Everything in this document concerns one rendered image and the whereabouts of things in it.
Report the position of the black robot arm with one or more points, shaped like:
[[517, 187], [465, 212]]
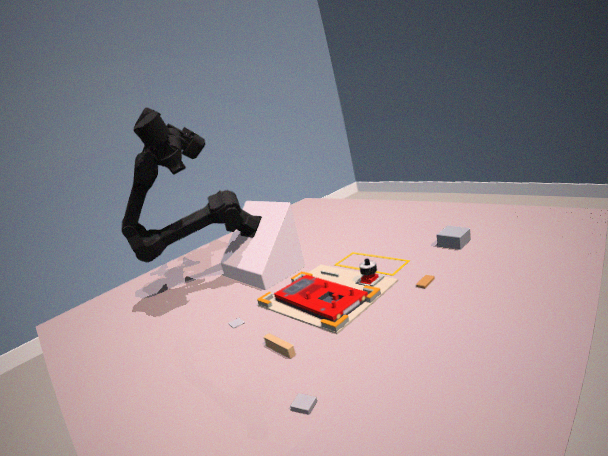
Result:
[[222, 207]]

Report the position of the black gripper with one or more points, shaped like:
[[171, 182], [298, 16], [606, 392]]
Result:
[[191, 143]]

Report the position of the grey mottled wheel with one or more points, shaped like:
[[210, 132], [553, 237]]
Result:
[[368, 269]]

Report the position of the orange flat bar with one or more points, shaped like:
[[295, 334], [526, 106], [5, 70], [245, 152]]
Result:
[[425, 281]]

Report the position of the tan rectangular block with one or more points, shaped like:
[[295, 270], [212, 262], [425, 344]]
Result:
[[279, 345]]

